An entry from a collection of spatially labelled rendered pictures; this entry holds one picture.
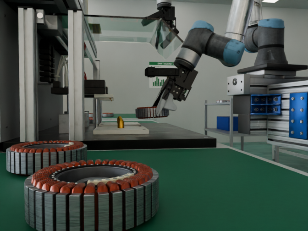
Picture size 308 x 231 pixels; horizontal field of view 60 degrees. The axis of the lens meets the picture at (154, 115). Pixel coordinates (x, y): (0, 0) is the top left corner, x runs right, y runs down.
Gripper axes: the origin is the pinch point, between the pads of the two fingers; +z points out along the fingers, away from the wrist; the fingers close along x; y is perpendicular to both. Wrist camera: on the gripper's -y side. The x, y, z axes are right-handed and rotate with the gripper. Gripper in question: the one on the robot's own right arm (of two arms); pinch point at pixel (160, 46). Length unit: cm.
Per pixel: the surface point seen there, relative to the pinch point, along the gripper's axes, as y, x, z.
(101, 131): -35, -56, 37
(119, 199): -38, -110, 37
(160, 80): 149, 462, -31
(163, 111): -14, -48, 32
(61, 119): -45, -51, 34
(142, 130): -24, -58, 37
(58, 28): -45, -60, 12
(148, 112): -19, -48, 33
